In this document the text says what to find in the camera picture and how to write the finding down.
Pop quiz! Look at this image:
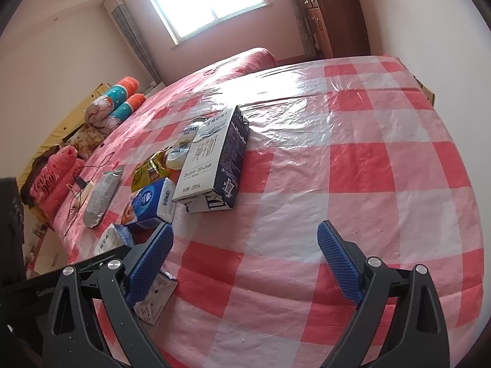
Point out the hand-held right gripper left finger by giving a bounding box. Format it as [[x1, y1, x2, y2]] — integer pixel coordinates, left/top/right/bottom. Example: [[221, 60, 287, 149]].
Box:
[[41, 222, 175, 368]]

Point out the red white checked plastic sheet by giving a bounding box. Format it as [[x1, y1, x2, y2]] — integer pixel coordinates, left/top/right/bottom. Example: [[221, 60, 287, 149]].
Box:
[[82, 54, 485, 368]]

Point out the grey checked curtain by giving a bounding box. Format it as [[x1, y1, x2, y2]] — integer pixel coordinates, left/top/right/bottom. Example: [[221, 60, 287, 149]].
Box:
[[111, 2, 164, 85]]

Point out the bed with pink bedsheet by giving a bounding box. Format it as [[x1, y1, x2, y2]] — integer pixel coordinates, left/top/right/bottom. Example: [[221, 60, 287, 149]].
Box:
[[54, 47, 279, 246]]

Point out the grey patterned curtain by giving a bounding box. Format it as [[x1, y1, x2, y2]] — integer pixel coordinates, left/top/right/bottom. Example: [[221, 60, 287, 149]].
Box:
[[292, 0, 321, 61]]

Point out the brown cardboard box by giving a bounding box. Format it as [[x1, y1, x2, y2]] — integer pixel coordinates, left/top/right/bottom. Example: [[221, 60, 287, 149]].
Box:
[[415, 78, 437, 109]]

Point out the thin black cable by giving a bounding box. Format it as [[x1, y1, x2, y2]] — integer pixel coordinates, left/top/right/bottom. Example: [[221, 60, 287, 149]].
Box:
[[63, 151, 116, 238]]

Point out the floral pillow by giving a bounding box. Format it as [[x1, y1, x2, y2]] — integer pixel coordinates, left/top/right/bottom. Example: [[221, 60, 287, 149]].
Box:
[[69, 125, 106, 159]]

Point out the white power bank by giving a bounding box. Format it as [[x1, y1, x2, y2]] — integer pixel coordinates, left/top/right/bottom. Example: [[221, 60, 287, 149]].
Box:
[[73, 182, 95, 208]]

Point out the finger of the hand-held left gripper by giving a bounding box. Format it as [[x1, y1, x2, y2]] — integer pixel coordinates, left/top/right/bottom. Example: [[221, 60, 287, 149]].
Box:
[[0, 177, 27, 288], [0, 244, 133, 309]]

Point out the yellow snack wrapper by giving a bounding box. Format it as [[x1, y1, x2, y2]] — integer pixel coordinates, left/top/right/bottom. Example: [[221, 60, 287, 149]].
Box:
[[131, 151, 180, 193]]

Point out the small tissue packet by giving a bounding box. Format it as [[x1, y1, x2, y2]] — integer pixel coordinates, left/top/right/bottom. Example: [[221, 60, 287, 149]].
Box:
[[93, 222, 135, 257]]

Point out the white dark blue milk carton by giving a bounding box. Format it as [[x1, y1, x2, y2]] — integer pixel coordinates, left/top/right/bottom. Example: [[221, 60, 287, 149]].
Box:
[[172, 105, 251, 214]]

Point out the window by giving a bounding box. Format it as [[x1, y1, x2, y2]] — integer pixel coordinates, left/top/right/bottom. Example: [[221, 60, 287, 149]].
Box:
[[140, 0, 267, 47]]

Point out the brown wooden cabinet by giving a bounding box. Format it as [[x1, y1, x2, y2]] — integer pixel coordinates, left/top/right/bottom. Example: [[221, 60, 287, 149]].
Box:
[[301, 0, 372, 60]]

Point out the white plastic milk pouch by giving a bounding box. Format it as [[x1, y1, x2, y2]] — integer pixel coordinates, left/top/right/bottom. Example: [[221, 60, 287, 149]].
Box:
[[165, 123, 204, 171]]

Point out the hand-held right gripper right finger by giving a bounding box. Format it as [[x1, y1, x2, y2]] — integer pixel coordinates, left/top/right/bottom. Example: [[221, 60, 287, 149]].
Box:
[[316, 220, 450, 368]]

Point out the silver foil wrapper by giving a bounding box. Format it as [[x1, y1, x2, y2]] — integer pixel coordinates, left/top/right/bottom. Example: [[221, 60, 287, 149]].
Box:
[[82, 166, 126, 228]]

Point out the blue printed tissue pack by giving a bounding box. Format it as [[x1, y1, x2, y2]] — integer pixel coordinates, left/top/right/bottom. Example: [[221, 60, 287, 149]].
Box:
[[120, 178, 177, 234]]

